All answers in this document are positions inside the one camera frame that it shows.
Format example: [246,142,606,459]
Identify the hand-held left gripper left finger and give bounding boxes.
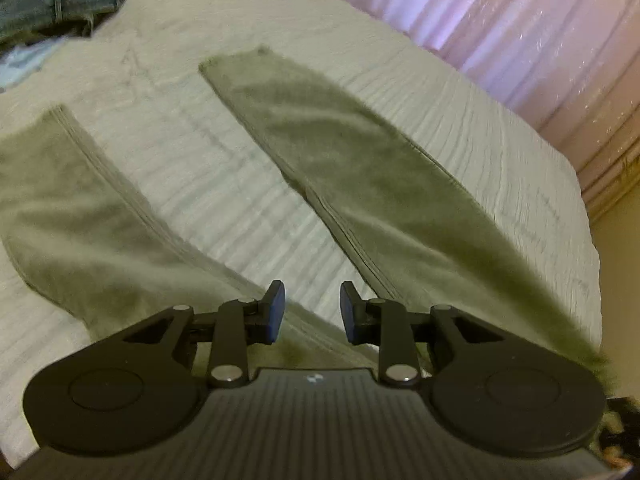
[122,280,287,390]

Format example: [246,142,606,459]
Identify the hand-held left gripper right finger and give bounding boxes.
[339,281,507,389]

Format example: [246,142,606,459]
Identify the olive green velvet pants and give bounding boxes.
[0,46,623,403]

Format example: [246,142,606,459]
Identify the striped white bed cover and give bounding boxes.
[0,0,603,466]

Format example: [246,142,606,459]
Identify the pink curtain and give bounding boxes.
[299,0,640,223]

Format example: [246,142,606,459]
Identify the light blue cloth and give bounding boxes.
[0,41,65,93]

